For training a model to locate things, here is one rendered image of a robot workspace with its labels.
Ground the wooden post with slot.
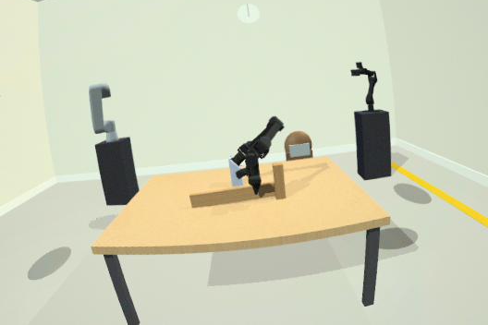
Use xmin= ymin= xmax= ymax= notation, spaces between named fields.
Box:
xmin=273 ymin=162 xmax=287 ymax=199

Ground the light wooden board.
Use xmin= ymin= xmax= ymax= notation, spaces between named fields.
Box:
xmin=189 ymin=181 xmax=275 ymax=208

